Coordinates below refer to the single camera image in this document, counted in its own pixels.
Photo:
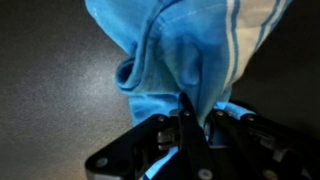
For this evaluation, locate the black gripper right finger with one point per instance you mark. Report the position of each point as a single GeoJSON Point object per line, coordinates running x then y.
{"type": "Point", "coordinates": [253, 146]}

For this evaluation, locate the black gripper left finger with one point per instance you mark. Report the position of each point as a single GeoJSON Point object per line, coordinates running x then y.
{"type": "Point", "coordinates": [166, 150]}

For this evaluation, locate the blue white striped towel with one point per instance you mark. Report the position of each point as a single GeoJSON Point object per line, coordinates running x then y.
{"type": "Point", "coordinates": [186, 50]}

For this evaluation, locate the round black table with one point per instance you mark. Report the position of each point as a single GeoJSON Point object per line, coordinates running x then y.
{"type": "Point", "coordinates": [50, 83]}

